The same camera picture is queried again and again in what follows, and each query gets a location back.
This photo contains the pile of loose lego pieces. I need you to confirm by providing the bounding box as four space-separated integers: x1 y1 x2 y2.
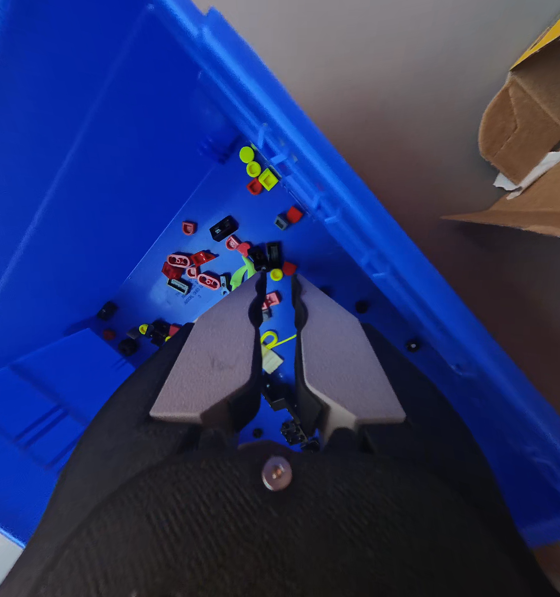
96 145 423 454

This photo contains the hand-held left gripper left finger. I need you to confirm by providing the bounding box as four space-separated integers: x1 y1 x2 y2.
149 272 268 431

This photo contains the brown cardboard box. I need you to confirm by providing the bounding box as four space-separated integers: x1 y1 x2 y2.
441 0 560 241

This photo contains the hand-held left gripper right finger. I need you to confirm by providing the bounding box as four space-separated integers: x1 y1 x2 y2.
291 274 406 445

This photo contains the white paper scrap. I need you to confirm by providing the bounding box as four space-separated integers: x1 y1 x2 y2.
493 148 560 200

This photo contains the blue plastic bin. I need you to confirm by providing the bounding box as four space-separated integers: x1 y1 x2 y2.
0 0 560 549

